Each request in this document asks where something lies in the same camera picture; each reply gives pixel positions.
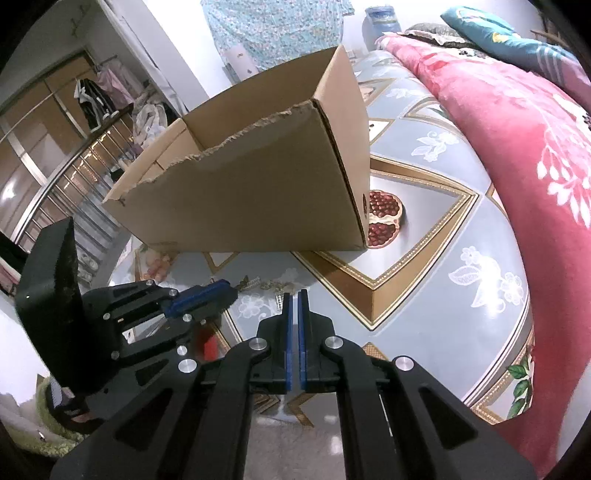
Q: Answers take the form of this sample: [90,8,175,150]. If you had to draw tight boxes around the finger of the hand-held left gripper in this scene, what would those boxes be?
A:
[181,296,235,326]
[165,279,239,312]

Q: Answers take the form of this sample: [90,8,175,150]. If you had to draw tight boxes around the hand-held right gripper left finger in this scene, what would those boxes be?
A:
[48,292,293,480]

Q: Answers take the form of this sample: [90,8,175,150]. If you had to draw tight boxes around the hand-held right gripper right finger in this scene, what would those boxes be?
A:
[298,290,536,480]

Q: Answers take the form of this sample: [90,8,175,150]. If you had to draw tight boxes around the silver metal hair clip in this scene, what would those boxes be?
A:
[261,278,300,308]

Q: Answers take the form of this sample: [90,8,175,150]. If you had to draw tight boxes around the brown cardboard box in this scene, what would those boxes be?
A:
[102,45,371,254]

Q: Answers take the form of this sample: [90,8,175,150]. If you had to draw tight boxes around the green shaggy rug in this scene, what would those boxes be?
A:
[0,376,84,457]

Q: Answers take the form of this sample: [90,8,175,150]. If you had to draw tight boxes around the brown sliding door wardrobe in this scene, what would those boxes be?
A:
[0,51,99,241]

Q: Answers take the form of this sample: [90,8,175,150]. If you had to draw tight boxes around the pile of light clothes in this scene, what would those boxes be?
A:
[131,90,180,148]

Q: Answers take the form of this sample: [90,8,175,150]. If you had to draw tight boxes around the black and white hanging garment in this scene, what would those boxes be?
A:
[75,78,117,132]

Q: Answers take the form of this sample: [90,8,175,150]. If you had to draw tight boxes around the pink hanging garment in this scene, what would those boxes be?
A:
[95,65,144,108]

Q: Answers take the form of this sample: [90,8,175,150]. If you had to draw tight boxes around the teal patterned hanging cloth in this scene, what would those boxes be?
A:
[201,0,355,72]

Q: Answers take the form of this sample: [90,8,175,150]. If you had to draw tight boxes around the pink floral blanket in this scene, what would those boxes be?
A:
[376,31,591,476]

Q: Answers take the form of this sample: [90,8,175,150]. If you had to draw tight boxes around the blue water jug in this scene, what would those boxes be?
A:
[364,6,399,52]

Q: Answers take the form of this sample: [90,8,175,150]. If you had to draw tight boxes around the dark patterned pillow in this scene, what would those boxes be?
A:
[402,28,490,58]

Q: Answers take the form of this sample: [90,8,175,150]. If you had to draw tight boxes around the teal printed pillow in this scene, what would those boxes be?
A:
[441,6,580,84]

